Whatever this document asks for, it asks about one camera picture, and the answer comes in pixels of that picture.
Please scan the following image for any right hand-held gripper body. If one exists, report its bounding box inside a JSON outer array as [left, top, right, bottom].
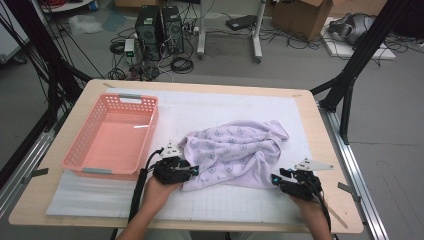
[[281, 158, 334, 202]]

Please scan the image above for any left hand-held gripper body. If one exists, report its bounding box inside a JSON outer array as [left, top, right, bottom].
[[152, 139, 189, 185]]

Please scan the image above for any lilac printed towel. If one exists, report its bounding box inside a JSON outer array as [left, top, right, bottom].
[[178, 119, 290, 193]]

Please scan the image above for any pink plastic basket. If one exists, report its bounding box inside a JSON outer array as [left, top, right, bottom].
[[60, 93, 160, 181]]

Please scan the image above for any person's right hand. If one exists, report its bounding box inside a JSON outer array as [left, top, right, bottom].
[[289, 194, 330, 228]]

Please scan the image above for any person's left hand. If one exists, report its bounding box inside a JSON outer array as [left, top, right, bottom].
[[141, 176, 183, 216]]

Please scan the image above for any beige tape strip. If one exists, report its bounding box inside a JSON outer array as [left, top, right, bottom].
[[326, 204, 349, 230]]

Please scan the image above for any white grid mat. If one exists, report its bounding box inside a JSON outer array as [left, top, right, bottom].
[[45, 87, 326, 224]]

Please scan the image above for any small white device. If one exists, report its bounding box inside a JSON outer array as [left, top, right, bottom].
[[123, 38, 136, 65]]

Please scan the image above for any white foam board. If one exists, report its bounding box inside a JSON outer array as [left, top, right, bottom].
[[320, 16, 397, 62]]

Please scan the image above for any black computer tower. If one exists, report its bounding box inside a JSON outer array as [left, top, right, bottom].
[[134, 4, 164, 62], [161, 5, 185, 54]]

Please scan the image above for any white rolling stand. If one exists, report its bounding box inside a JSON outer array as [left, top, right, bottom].
[[196, 0, 268, 64]]

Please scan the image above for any flat black box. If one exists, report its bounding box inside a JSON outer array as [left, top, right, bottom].
[[225, 14, 258, 32]]

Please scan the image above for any open cardboard box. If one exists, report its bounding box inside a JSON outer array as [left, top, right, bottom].
[[270, 0, 334, 43]]

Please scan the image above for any grey and black device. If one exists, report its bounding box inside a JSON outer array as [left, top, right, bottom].
[[327, 12, 376, 46]]

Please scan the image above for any clear plastic bag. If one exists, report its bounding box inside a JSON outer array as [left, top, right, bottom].
[[68, 13, 104, 36]]

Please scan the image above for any white round table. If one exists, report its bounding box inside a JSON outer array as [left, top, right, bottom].
[[39, 0, 96, 14]]

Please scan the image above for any white cabinet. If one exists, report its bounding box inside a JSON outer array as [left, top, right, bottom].
[[0, 0, 31, 64]]

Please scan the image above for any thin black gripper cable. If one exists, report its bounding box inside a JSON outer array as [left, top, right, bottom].
[[308, 179, 335, 240]]

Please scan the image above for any black sleeved gripper cable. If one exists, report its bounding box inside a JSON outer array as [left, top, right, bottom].
[[128, 148, 164, 224]]

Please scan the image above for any grey metal bracket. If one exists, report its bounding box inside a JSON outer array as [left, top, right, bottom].
[[21, 167, 50, 185], [337, 181, 362, 203]]

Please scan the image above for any aluminium rail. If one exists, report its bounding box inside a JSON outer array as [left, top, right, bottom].
[[318, 103, 389, 240], [0, 128, 56, 218]]

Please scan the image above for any black cable coil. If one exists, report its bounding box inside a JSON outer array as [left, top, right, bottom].
[[170, 56, 195, 75], [107, 67, 127, 81], [109, 40, 126, 56]]

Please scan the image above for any black metal frame strut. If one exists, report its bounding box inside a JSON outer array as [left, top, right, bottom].
[[0, 0, 93, 133], [309, 0, 414, 146]]

